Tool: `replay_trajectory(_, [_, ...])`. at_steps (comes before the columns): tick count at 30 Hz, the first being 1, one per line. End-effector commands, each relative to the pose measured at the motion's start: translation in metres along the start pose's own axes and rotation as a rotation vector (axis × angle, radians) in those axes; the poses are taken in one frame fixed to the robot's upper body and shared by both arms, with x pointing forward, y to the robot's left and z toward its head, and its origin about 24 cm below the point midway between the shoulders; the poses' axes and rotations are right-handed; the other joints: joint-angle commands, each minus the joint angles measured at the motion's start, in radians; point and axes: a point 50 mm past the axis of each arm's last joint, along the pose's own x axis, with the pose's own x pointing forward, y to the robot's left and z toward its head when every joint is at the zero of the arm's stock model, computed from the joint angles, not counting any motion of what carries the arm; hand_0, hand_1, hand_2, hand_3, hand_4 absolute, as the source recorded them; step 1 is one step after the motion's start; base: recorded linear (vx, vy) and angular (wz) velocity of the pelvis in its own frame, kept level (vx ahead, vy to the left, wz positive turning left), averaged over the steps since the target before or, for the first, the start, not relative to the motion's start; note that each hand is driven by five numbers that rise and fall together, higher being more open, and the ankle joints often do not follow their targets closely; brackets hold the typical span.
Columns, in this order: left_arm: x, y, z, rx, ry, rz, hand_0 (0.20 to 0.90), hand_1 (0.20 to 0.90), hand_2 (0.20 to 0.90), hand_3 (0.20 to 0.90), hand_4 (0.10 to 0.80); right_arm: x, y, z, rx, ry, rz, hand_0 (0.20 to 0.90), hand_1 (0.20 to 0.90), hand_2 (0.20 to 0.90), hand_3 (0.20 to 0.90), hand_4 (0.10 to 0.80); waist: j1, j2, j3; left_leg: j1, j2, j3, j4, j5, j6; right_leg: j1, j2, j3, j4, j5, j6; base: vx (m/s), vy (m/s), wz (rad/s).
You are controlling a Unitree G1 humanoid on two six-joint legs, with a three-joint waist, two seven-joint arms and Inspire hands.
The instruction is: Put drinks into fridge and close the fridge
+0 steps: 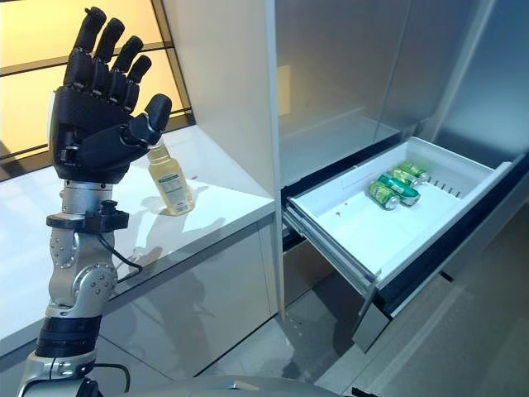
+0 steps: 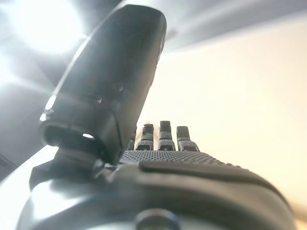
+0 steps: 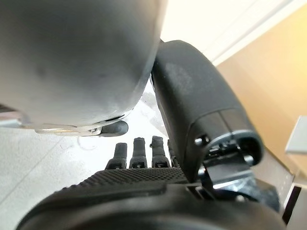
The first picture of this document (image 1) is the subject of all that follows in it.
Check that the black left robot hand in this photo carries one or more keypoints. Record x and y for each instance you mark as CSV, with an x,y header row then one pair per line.
x,y
91,124

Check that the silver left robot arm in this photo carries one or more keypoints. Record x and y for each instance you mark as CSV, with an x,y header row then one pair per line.
x,y
78,285

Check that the stainless steel fridge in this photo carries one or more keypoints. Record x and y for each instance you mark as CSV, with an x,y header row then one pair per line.
x,y
351,74

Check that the white fridge drawer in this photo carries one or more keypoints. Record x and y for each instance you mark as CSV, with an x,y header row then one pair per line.
x,y
363,231

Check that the yellow drink bottle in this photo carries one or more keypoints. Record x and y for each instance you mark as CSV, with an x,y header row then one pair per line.
x,y
172,188

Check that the white tall side panel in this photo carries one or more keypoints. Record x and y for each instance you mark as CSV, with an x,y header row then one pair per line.
x,y
223,82

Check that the white counter cabinet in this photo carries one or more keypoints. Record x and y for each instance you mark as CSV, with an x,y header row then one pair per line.
x,y
194,273

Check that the green drink can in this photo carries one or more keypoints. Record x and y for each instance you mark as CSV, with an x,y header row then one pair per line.
x,y
413,170
383,195
403,191

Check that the window with dark frame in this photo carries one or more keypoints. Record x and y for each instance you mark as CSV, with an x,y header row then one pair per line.
x,y
33,62

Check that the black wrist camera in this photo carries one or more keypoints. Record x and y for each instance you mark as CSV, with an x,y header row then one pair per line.
x,y
108,217

